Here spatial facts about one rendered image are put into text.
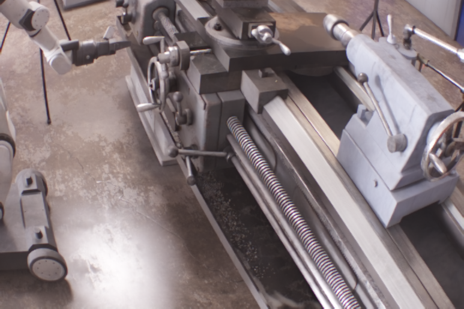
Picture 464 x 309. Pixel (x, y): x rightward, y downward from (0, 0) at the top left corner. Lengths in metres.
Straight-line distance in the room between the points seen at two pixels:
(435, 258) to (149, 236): 1.41
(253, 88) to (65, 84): 1.88
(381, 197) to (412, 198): 0.10
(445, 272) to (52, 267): 1.57
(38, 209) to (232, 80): 1.03
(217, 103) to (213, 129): 0.10
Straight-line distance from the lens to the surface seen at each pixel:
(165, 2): 2.62
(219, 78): 1.88
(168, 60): 1.93
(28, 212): 2.34
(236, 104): 1.89
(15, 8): 1.63
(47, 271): 2.25
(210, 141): 1.94
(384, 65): 1.51
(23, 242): 2.25
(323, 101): 2.09
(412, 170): 1.45
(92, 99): 3.32
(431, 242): 1.66
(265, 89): 1.80
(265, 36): 1.81
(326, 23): 1.79
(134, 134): 3.04
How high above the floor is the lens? 1.82
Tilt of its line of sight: 36 degrees down
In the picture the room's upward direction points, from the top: 6 degrees clockwise
